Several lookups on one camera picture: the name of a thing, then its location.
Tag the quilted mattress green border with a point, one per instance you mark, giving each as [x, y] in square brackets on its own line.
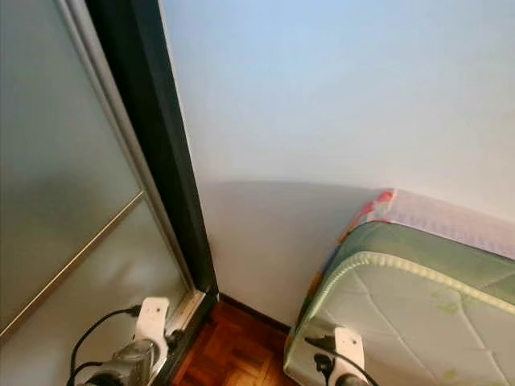
[418, 322]

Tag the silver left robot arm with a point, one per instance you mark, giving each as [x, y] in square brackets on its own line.
[125, 370]

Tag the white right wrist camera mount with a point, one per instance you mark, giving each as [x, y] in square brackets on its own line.
[348, 347]

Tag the dark door frame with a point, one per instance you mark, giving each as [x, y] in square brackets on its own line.
[153, 121]

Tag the frosted glass sliding door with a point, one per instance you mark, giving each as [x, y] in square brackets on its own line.
[64, 121]

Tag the dark wooden baseboard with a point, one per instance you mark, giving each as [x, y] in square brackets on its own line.
[253, 312]

